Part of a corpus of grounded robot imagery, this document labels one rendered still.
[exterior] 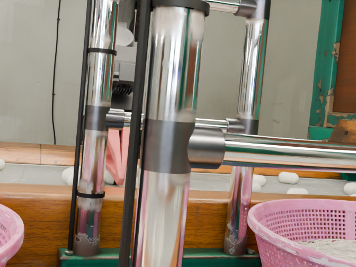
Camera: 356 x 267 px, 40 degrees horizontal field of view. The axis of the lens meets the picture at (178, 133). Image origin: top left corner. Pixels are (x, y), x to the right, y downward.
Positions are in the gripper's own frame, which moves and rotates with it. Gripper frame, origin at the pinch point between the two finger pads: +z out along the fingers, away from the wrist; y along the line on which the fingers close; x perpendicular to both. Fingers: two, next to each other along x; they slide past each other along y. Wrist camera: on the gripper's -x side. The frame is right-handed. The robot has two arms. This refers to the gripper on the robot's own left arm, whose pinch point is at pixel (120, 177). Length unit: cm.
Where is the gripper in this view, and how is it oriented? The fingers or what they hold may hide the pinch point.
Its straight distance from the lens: 62.8
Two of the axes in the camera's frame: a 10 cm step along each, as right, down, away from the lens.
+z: 1.7, 7.0, -6.9
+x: -2.6, 7.1, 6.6
